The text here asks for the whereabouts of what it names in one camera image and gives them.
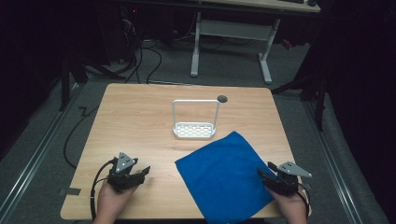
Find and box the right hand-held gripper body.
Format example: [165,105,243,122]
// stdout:
[268,161,314,197]

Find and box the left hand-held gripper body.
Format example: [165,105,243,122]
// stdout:
[106,151,146,192]

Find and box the blue cloth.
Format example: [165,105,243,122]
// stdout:
[174,130,278,224]

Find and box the white wire rack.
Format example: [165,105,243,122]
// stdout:
[171,99,221,140]

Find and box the person's right hand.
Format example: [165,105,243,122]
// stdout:
[268,186,310,222]

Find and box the grey tape strip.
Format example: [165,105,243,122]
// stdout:
[58,187,82,197]

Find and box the black metal stand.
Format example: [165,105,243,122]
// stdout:
[270,69,330,133]
[58,50,126,112]

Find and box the white-legged desk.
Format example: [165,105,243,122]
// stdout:
[189,0,322,85]

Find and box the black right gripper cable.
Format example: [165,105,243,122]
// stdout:
[295,182,312,218]

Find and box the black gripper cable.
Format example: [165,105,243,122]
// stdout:
[90,158,119,222]
[295,182,312,218]

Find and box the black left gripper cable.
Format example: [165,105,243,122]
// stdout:
[90,158,119,222]

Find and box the metal floor rail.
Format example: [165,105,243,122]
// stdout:
[0,83,82,220]
[302,100,364,224]

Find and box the black floor cable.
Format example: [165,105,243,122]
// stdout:
[63,105,99,170]

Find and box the black cable bundle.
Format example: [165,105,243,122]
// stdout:
[120,18,163,85]

